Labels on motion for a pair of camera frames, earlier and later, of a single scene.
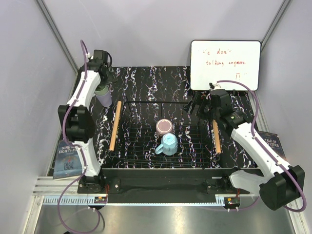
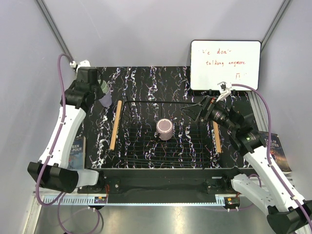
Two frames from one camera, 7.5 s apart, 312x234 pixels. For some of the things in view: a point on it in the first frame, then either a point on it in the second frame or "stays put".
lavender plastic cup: x=105 y=100 stays put
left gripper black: x=111 y=78 → x=101 y=92
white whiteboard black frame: x=212 y=61 stays put
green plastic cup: x=102 y=89 stays put
